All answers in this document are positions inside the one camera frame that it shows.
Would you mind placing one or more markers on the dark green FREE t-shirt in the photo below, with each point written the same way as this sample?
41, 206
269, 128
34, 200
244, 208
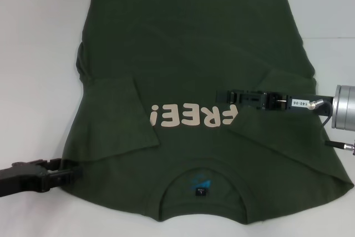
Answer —
177, 54

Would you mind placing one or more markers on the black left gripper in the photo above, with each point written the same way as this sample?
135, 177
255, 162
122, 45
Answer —
19, 178

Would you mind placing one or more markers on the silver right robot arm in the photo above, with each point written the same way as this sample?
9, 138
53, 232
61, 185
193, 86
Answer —
345, 106

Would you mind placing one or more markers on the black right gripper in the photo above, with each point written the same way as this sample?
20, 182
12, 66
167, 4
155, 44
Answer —
273, 101

